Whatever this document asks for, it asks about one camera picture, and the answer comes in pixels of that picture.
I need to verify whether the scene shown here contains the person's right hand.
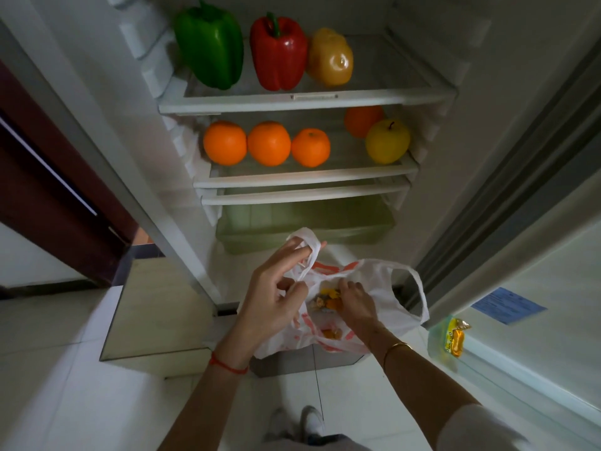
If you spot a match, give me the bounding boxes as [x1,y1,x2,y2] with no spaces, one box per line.
[337,277,391,353]

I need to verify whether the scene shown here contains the person's left hand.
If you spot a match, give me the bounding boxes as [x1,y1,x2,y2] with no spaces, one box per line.
[213,239,327,370]

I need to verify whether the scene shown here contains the white red-printed plastic bag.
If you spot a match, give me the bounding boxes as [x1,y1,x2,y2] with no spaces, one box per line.
[237,227,431,360]

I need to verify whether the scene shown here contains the yellow candy packet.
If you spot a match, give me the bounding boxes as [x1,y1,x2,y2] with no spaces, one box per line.
[443,318,472,358]

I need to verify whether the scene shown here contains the orange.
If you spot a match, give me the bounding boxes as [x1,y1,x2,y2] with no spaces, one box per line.
[247,120,292,167]
[290,128,332,168]
[203,120,248,167]
[344,106,386,139]

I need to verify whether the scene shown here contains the yellow apple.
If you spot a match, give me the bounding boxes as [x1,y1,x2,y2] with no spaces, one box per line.
[365,118,412,165]

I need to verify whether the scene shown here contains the dark red refrigerator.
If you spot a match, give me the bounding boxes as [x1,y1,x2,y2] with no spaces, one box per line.
[0,0,601,451]

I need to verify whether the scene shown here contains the red bell pepper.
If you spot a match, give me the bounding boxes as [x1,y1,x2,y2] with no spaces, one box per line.
[249,12,309,92]

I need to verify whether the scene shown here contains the yellow bell pepper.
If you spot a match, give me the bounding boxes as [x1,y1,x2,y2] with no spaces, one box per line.
[306,28,354,88]

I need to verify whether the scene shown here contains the green bell pepper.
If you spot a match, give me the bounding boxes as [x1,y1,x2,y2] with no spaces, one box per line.
[174,0,245,91]

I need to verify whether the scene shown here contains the person's right forearm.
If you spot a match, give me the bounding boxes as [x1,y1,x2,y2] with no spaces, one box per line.
[371,328,485,451]

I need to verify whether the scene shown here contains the beige small cabinet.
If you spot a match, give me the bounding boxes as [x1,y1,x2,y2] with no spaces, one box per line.
[99,256,222,379]

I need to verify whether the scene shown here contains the white crisper cover shelf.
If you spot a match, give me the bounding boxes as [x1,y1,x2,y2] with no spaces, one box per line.
[200,175,412,206]

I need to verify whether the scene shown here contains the grey white shoe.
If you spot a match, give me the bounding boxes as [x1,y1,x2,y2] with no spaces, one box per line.
[300,406,326,442]
[265,408,294,442]

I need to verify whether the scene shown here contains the blue jeans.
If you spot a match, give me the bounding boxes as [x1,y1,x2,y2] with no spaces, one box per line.
[307,434,357,447]

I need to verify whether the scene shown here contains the narrow white glass shelf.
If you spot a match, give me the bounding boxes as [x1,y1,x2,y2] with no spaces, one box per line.
[193,107,419,189]

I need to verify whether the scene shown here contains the blue inner door sticker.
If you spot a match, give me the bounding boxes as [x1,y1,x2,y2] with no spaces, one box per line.
[471,287,548,326]

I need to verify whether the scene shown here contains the clear bottom door bin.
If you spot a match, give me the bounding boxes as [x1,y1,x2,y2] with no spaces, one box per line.
[427,316,601,447]

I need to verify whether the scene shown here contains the wide white glass shelf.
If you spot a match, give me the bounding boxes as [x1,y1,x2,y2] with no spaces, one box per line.
[158,34,459,116]

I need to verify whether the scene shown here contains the dark wooden door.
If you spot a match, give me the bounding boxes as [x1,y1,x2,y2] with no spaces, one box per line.
[0,60,140,245]

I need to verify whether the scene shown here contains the red string bracelet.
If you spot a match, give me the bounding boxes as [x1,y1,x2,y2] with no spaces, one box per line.
[208,353,250,375]

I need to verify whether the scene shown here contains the dark wooden door frame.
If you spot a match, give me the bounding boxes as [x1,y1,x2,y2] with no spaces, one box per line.
[0,122,130,287]

